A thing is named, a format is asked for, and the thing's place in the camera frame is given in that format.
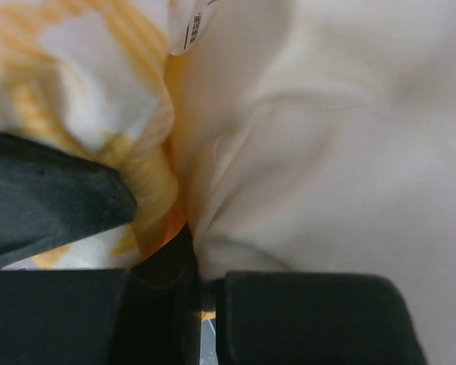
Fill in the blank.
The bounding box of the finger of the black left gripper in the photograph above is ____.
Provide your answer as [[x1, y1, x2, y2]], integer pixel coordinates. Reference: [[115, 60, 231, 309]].
[[0, 132, 137, 268]]

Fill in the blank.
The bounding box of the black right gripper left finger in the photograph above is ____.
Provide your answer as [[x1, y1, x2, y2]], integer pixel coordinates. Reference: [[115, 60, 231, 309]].
[[0, 228, 200, 364]]

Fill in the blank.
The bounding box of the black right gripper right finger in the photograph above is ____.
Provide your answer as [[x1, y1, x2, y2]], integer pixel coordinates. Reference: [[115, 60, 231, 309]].
[[201, 271, 427, 365]]

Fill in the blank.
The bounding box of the yellow pillowcase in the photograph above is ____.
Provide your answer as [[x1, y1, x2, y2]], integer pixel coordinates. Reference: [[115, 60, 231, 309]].
[[0, 1, 195, 269]]

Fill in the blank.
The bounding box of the white bear print pillow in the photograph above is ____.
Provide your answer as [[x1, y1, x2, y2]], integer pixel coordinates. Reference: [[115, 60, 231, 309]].
[[166, 1, 456, 364]]

